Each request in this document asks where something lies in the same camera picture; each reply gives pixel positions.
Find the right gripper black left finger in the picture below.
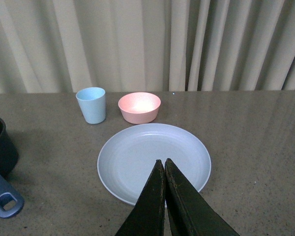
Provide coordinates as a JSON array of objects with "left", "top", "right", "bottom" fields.
[{"left": 116, "top": 160, "right": 166, "bottom": 236}]

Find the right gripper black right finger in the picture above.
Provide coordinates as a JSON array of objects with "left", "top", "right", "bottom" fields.
[{"left": 165, "top": 158, "right": 238, "bottom": 236}]

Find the dark blue pot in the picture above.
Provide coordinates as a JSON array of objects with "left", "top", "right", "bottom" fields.
[{"left": 0, "top": 118, "right": 25, "bottom": 219}]

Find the grey-blue round plate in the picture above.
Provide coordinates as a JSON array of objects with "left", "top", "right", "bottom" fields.
[{"left": 97, "top": 123, "right": 211, "bottom": 206}]

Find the pink bowl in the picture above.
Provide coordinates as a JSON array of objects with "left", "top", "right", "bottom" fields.
[{"left": 118, "top": 92, "right": 161, "bottom": 124}]

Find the light blue cup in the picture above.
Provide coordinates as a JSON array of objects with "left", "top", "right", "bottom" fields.
[{"left": 76, "top": 87, "right": 106, "bottom": 124}]

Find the beige curtain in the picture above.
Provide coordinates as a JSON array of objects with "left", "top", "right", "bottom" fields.
[{"left": 0, "top": 0, "right": 295, "bottom": 93}]

